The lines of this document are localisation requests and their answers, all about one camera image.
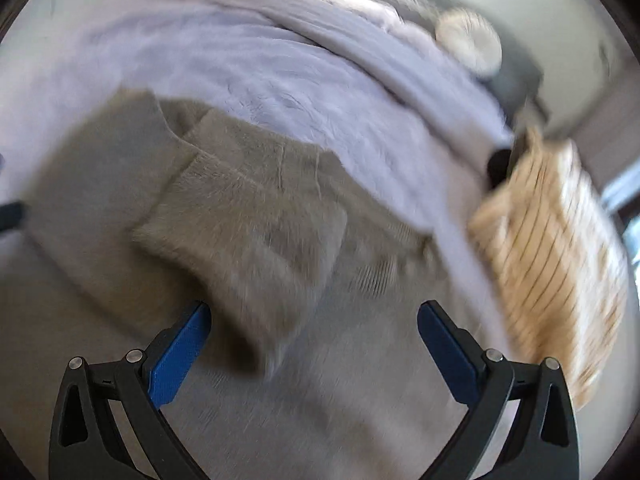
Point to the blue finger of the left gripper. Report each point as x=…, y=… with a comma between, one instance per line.
x=11, y=215

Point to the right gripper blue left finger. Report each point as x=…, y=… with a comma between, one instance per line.
x=85, y=442

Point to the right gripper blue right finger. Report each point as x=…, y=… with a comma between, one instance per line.
x=542, y=442

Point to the taupe knit sweater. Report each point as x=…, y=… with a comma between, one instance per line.
x=314, y=368

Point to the cream striped garment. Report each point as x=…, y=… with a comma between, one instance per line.
x=558, y=264

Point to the lavender plush bed blanket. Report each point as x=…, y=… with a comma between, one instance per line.
x=254, y=69

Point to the round white cushion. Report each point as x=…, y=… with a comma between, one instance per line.
x=471, y=40

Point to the grey folded duvet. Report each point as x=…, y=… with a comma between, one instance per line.
x=464, y=116

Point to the grey quilted headboard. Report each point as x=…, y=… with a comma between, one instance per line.
x=519, y=79

